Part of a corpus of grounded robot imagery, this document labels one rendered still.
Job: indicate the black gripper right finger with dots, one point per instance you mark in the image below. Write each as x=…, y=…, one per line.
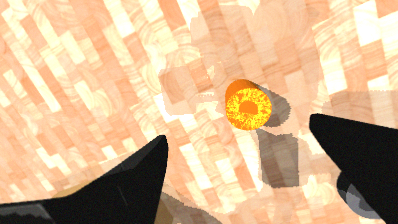
x=367, y=155

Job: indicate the grey round pedestal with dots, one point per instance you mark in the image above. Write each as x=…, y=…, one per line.
x=351, y=196

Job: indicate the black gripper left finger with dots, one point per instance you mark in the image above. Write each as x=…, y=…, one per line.
x=129, y=193

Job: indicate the orange knob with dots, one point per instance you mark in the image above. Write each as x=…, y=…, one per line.
x=247, y=106

